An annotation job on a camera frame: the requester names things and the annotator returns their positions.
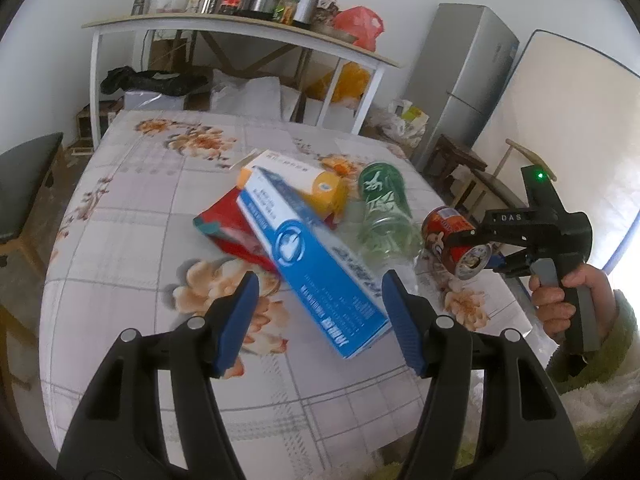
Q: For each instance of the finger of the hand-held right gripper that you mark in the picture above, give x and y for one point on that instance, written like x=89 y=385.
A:
x=467 y=237
x=510 y=264

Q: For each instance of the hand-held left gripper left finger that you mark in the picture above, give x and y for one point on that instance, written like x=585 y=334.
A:
x=240 y=320

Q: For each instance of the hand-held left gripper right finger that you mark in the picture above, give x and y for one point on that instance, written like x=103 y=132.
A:
x=405 y=325

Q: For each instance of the red drink can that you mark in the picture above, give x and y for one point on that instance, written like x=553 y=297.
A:
x=450 y=260

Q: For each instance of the blue and white carton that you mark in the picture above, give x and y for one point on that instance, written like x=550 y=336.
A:
x=310 y=260

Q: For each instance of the green plastic bottle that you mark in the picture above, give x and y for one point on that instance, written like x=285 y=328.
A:
x=382 y=195

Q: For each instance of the red snack packet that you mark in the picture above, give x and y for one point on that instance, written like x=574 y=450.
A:
x=220 y=215

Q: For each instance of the person's right forearm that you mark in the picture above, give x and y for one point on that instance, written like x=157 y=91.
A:
x=620 y=350

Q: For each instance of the person's right hand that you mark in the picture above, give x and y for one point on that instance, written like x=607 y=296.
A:
x=550 y=310

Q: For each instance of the wooden chair with dark seat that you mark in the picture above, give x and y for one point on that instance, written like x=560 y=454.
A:
x=492 y=185
x=27 y=185

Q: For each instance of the dark wooden stool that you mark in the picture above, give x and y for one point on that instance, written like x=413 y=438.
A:
x=455 y=160

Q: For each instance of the floral tablecloth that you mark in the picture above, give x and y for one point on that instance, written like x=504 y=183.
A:
x=125 y=240

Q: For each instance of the orange and white carton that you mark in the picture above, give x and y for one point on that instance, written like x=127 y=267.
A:
x=325 y=187

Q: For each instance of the grey refrigerator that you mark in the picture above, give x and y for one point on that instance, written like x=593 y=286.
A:
x=460 y=70

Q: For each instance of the white fuzzy clothing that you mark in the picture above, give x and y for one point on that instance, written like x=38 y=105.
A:
x=595 y=430

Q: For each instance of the yellow plastic bag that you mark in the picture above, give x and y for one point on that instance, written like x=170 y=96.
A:
x=350 y=82

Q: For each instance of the white sack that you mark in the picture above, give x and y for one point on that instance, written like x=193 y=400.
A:
x=250 y=97

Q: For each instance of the red plastic bag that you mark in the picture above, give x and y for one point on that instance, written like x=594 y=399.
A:
x=357 y=27

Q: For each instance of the metal basin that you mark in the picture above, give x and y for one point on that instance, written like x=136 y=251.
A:
x=335 y=35

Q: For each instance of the black cloth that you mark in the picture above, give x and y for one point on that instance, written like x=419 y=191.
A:
x=150 y=82

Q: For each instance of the brown cardboard box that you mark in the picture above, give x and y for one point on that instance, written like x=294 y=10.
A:
x=167 y=55

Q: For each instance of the white table with wooden top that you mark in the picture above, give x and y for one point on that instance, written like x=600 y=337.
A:
x=225 y=24

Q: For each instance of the glass bowl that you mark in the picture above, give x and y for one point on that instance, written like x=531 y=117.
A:
x=165 y=0

